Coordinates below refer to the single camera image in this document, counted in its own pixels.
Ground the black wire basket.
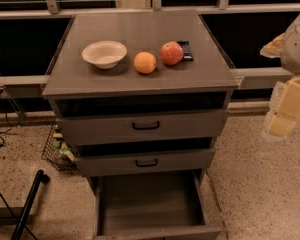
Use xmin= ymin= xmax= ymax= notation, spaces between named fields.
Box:
xmin=41 ymin=125 xmax=77 ymax=172

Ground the red apple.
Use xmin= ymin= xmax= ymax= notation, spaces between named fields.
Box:
xmin=160 ymin=41 xmax=183 ymax=66

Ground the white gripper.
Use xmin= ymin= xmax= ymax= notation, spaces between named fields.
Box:
xmin=260 ymin=14 xmax=300 ymax=142

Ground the grey middle drawer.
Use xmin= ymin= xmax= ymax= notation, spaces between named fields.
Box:
xmin=75 ymin=149 xmax=215 ymax=177

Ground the metal window railing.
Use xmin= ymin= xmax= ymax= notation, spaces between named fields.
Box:
xmin=0 ymin=0 xmax=300 ymax=100

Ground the dark blue snack bar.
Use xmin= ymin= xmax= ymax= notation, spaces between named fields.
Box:
xmin=178 ymin=41 xmax=194 ymax=62

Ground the orange fruit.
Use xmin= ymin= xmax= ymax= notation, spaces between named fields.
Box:
xmin=134 ymin=52 xmax=157 ymax=74

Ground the grey open bottom drawer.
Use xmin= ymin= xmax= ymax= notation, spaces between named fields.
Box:
xmin=93 ymin=171 xmax=221 ymax=240

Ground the grey top drawer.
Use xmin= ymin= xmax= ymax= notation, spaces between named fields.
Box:
xmin=57 ymin=109 xmax=229 ymax=146

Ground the black floor cable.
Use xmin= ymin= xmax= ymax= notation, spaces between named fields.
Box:
xmin=0 ymin=180 xmax=39 ymax=240

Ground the white ceramic bowl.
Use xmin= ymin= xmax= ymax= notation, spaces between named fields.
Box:
xmin=82 ymin=41 xmax=127 ymax=69

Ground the grey drawer cabinet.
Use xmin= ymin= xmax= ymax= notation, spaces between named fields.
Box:
xmin=41 ymin=9 xmax=240 ymax=240

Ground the black stand leg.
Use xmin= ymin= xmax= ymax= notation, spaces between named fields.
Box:
xmin=11 ymin=170 xmax=50 ymax=240

